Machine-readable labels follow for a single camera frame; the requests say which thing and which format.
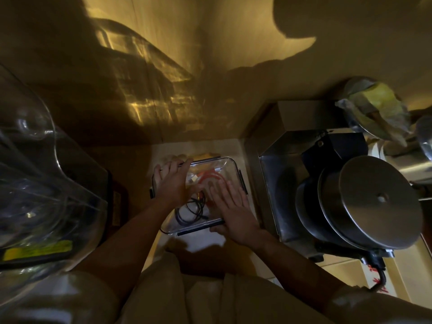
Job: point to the person's right hand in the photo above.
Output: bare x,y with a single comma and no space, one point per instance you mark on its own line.
238,217

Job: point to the person's left hand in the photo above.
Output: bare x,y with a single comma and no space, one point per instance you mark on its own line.
172,187

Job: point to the person's left middle finger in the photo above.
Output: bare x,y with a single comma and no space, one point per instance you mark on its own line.
176,167

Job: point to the person's right little finger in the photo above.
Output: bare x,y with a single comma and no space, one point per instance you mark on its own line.
245,201

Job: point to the person's right thumb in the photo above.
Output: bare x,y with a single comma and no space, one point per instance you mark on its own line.
218,228

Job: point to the person's left little finger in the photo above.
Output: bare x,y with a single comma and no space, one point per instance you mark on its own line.
158,172

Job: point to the person's left thumb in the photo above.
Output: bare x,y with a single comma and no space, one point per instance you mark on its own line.
196,192

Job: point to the person's right middle finger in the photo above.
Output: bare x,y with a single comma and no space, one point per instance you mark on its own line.
221,194

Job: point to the clear plastic lidded container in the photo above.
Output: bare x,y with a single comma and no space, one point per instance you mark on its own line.
229,172

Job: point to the person's left forearm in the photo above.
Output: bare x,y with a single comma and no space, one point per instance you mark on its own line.
130,237

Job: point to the person's right forearm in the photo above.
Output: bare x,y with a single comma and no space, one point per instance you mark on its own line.
297,266

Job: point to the stainless steel kitchen machine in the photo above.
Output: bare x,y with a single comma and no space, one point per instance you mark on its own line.
287,172

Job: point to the person's beige garment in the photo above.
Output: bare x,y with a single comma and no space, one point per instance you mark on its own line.
209,296

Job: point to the clear blender jar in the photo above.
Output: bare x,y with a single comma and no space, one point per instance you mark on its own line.
37,172

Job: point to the round steel lid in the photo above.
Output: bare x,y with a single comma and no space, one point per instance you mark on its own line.
381,202

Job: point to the plastic bag with yellow contents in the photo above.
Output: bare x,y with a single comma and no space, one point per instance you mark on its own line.
378,104

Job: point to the cardboard box with red print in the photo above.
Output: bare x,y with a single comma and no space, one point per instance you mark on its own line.
405,269

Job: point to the steel bowl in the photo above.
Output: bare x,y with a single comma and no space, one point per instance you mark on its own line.
424,136

